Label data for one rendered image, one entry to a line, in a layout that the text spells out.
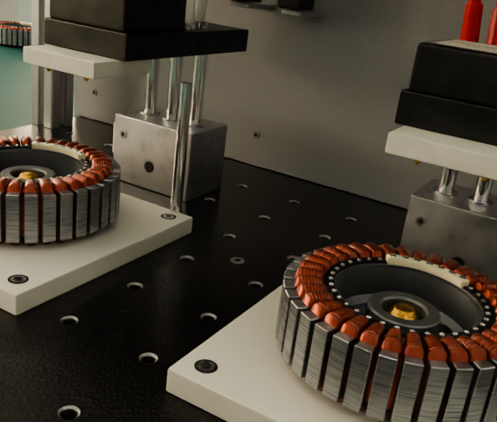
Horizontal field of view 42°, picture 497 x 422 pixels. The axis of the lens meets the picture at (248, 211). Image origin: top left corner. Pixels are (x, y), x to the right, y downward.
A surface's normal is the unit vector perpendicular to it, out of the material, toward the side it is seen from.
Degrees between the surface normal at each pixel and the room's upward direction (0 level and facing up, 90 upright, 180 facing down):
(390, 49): 90
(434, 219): 90
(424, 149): 90
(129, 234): 0
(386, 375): 90
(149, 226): 0
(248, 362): 0
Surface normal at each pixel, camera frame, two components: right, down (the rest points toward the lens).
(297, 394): 0.12, -0.93
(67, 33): -0.51, 0.25
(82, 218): 0.75, 0.32
